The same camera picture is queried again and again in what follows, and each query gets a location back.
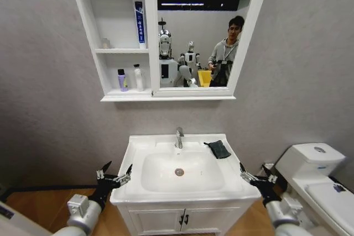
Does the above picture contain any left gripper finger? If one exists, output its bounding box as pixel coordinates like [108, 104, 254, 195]
[113, 164, 133, 188]
[96, 160, 113, 182]

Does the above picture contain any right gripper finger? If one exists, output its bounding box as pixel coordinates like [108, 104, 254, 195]
[261, 165, 278, 185]
[239, 162, 253, 183]

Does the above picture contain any dark grey towel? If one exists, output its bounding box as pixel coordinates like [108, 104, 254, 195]
[204, 139, 232, 160]

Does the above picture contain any white ceramic washbasin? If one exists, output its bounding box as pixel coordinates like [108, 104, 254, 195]
[110, 133, 262, 206]

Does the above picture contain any white vanity cabinet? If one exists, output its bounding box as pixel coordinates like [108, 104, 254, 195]
[114, 197, 256, 236]

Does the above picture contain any cabinet mirror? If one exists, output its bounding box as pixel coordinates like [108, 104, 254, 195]
[156, 0, 259, 88]

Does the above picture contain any white toilet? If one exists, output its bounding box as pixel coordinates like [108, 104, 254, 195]
[272, 142, 354, 236]

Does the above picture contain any chrome faucet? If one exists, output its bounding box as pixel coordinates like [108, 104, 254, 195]
[174, 127, 185, 149]

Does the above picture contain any purple bottle black cap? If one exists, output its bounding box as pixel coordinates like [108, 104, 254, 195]
[117, 69, 130, 92]

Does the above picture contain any white bottle black cap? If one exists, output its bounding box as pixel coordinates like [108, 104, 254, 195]
[133, 64, 145, 92]

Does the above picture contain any blue white toothpaste tube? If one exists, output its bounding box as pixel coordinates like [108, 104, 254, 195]
[134, 0, 147, 50]

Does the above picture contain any white wall cabinet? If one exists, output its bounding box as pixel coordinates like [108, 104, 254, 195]
[67, 0, 273, 103]

